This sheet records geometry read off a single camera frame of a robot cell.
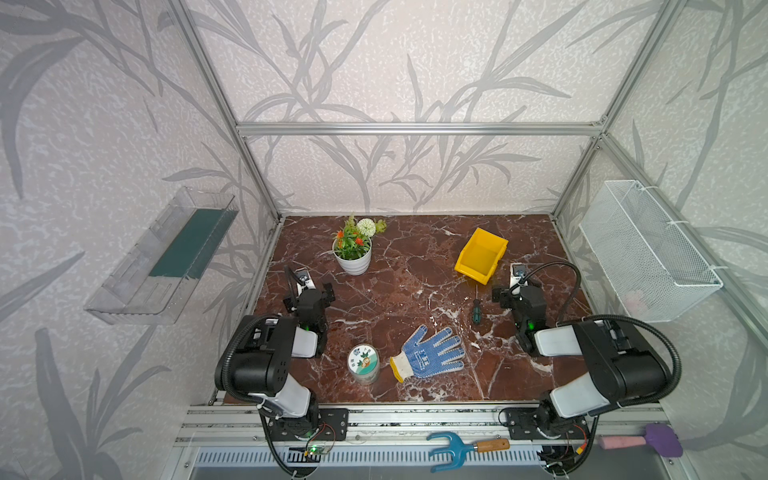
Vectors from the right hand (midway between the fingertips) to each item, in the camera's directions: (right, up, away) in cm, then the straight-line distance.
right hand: (513, 276), depth 93 cm
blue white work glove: (-29, -23, -9) cm, 38 cm away
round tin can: (-45, -20, -18) cm, 52 cm away
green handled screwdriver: (-12, -11, -2) cm, 16 cm away
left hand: (-65, -2, -1) cm, 65 cm away
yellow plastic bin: (-7, +6, +10) cm, 14 cm away
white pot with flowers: (-50, +10, -2) cm, 51 cm away
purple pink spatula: (+28, -36, -21) cm, 51 cm away
